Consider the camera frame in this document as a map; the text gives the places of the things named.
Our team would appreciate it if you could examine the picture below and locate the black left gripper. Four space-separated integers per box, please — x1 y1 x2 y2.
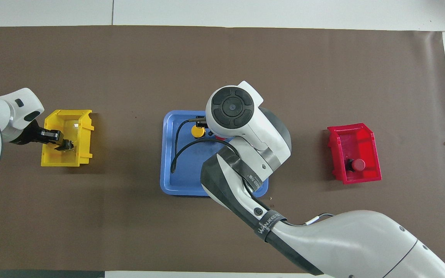
39 130 75 152

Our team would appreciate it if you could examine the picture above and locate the yellow plastic bin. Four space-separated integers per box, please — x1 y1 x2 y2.
41 109 95 167

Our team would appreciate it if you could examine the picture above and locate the blue plastic tray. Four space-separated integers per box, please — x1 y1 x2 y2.
160 110 269 198

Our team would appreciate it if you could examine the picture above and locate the brown paper table mat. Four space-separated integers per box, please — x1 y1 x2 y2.
0 25 445 275

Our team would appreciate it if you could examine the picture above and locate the red plastic bin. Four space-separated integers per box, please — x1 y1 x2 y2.
327 123 382 185

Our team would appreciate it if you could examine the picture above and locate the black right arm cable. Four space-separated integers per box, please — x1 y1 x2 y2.
170 118 263 188

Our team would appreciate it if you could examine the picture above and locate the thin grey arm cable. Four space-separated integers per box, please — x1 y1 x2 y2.
305 213 335 225

